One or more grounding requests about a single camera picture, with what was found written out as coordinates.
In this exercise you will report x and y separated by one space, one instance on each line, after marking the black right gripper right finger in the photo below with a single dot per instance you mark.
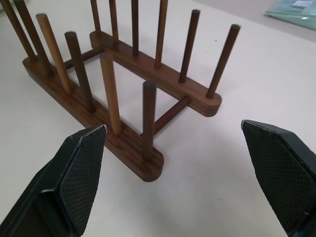
279 177

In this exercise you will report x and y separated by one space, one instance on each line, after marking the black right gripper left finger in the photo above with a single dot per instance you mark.
74 182

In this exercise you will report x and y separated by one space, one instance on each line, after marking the wooden peg dish rack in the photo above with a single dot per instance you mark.
133 81

